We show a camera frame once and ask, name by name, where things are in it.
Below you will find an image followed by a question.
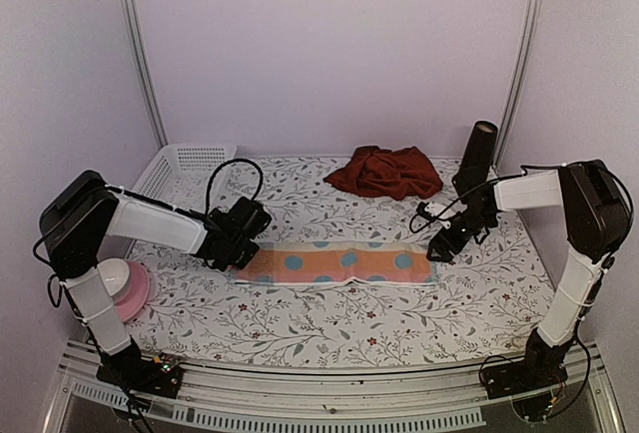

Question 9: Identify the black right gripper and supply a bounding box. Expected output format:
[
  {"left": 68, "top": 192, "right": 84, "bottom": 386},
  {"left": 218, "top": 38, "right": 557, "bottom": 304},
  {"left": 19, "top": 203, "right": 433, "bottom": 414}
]
[{"left": 428, "top": 209, "right": 496, "bottom": 263}]

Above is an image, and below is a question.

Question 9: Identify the blue orange patterned towel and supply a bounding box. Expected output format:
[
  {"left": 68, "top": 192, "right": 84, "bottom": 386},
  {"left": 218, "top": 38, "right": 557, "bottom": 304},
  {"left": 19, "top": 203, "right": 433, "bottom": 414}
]
[{"left": 232, "top": 241, "right": 438, "bottom": 286}]

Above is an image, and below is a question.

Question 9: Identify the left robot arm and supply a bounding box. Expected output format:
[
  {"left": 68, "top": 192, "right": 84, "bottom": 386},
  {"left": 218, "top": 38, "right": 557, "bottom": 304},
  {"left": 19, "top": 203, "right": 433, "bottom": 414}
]
[{"left": 36, "top": 171, "right": 272, "bottom": 387}]

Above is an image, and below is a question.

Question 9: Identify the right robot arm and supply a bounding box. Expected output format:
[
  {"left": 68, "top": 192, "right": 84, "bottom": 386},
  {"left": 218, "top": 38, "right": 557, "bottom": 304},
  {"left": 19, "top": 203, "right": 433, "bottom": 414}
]
[{"left": 417, "top": 160, "right": 634, "bottom": 389}]

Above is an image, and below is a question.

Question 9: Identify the floral tablecloth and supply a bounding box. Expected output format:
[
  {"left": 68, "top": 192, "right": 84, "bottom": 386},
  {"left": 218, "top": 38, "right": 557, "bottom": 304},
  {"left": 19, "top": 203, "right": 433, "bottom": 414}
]
[{"left": 129, "top": 157, "right": 553, "bottom": 368}]

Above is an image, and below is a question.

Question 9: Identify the dark red towel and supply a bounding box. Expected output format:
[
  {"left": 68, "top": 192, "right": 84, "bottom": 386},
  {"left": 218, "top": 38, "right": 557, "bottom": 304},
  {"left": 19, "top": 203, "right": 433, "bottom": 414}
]
[{"left": 323, "top": 146, "right": 443, "bottom": 201}]

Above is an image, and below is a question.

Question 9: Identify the black cylinder cup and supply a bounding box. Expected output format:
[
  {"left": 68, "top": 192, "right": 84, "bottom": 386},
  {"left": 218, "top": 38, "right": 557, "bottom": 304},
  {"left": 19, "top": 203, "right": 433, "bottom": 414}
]
[{"left": 452, "top": 121, "right": 498, "bottom": 196}]

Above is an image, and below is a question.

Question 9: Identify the white plastic basket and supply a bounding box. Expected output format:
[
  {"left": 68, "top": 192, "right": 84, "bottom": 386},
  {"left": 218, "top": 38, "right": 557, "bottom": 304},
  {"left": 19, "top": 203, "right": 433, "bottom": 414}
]
[{"left": 132, "top": 143, "right": 238, "bottom": 209}]

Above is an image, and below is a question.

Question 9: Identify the pink plate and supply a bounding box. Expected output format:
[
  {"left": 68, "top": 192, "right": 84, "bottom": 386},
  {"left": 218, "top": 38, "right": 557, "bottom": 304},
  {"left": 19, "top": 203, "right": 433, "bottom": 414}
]
[{"left": 114, "top": 260, "right": 151, "bottom": 322}]

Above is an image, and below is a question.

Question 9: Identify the white bowl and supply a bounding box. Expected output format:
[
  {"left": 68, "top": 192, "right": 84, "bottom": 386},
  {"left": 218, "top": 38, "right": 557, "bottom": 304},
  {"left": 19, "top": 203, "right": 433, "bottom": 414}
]
[{"left": 97, "top": 258, "right": 132, "bottom": 303}]

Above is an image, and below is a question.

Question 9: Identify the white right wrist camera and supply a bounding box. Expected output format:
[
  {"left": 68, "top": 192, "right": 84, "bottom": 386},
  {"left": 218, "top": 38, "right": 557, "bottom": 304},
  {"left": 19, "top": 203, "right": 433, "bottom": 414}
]
[{"left": 416, "top": 202, "right": 447, "bottom": 219}]

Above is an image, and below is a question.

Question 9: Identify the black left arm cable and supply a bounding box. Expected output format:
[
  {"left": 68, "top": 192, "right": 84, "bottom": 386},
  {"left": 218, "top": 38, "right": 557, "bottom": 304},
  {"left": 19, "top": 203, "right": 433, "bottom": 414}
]
[{"left": 203, "top": 158, "right": 265, "bottom": 215}]

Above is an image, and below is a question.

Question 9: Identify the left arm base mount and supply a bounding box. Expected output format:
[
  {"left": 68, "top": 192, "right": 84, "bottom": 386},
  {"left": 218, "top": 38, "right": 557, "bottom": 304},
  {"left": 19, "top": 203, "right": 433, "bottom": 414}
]
[{"left": 96, "top": 351, "right": 184, "bottom": 399}]

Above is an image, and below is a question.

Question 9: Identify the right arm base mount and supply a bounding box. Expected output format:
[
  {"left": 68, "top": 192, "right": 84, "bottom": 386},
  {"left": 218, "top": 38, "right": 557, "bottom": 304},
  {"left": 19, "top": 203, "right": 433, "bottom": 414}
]
[{"left": 479, "top": 343, "right": 568, "bottom": 399}]

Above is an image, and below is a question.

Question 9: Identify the front aluminium rail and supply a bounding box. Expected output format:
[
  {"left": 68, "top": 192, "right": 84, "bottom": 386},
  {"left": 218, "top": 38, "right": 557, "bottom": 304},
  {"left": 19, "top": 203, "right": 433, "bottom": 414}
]
[{"left": 43, "top": 341, "right": 630, "bottom": 432}]

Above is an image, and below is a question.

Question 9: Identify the right aluminium frame post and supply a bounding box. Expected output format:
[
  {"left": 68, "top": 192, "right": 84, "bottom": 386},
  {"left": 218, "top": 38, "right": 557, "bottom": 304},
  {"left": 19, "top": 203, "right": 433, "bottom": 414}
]
[{"left": 493, "top": 0, "right": 543, "bottom": 170}]

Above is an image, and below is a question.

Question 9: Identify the aluminium frame post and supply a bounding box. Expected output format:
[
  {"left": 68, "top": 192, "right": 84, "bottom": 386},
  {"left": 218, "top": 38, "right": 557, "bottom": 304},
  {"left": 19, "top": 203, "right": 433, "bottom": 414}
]
[
  {"left": 493, "top": 0, "right": 543, "bottom": 170},
  {"left": 120, "top": 0, "right": 169, "bottom": 149}
]

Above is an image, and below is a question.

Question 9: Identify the left aluminium frame post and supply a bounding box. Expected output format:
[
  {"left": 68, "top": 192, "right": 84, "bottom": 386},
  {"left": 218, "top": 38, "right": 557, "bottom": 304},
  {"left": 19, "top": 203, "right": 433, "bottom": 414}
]
[{"left": 120, "top": 0, "right": 169, "bottom": 149}]

